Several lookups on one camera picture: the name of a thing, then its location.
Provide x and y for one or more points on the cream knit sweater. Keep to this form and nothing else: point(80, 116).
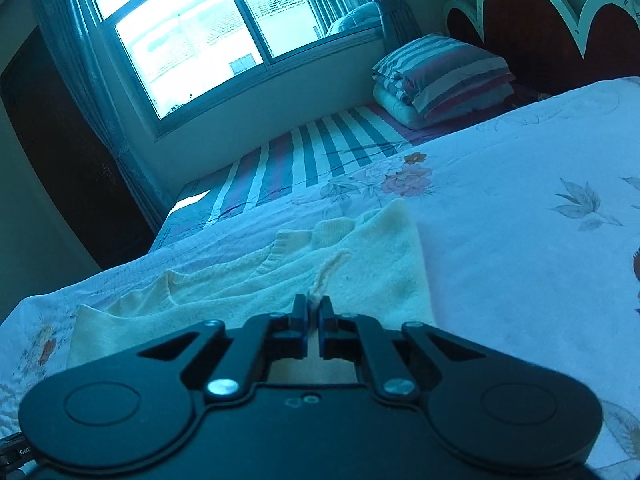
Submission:
point(280, 270)

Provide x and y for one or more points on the striped bed sheet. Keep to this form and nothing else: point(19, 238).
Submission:
point(320, 150)

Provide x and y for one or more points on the dark wooden wardrobe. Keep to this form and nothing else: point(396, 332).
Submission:
point(65, 160)

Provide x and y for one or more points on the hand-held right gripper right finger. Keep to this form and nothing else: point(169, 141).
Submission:
point(325, 322)

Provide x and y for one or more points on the sliding glass window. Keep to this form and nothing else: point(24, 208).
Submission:
point(220, 25)

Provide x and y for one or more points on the black device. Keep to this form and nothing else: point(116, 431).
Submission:
point(15, 455)

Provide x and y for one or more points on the pale folded quilt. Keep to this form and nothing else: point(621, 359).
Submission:
point(400, 105)

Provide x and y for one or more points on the folded bedding on windowsill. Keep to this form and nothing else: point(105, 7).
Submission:
point(352, 19)

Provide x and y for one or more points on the floral bed blanket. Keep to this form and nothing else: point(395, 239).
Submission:
point(510, 240)

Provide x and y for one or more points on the dark wooden scalloped headboard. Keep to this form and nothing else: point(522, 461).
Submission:
point(545, 35)

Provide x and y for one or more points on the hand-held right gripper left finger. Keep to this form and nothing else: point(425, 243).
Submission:
point(301, 321)

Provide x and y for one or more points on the striped pillow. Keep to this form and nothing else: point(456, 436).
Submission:
point(445, 72)

